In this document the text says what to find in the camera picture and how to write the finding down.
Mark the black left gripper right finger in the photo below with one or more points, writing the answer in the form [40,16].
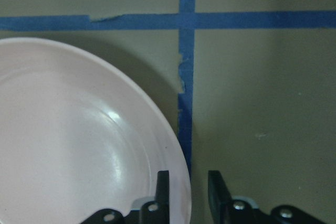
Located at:
[218,196]

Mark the pink plate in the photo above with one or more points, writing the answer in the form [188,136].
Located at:
[78,135]

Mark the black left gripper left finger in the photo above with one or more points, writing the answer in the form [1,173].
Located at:
[162,195]

